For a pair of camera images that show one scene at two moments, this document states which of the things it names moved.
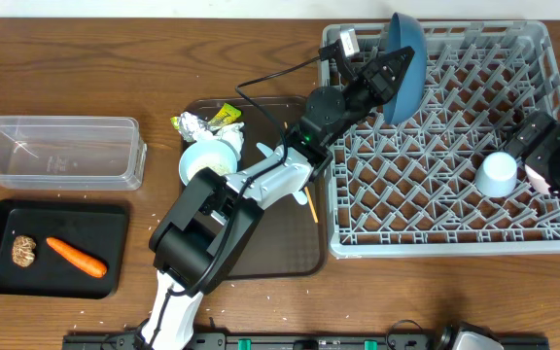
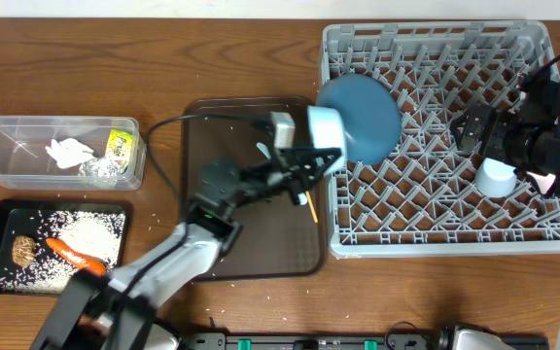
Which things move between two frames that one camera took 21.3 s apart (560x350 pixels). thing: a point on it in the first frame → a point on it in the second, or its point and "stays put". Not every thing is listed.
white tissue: [233, 134] → [69, 153]
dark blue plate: [409, 93] → [370, 114]
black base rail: [413, 340] stays put
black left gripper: [374, 78] → [285, 169]
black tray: [98, 229] stays put
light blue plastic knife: [300, 195] stays put
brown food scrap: [22, 253] stays put
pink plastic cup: [537, 180] stays put
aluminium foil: [190, 124] → [101, 166]
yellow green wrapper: [226, 115] → [119, 147]
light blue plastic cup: [496, 175] stays put
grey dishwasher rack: [408, 189] stays put
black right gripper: [556, 136] → [499, 123]
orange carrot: [77, 259] stays put
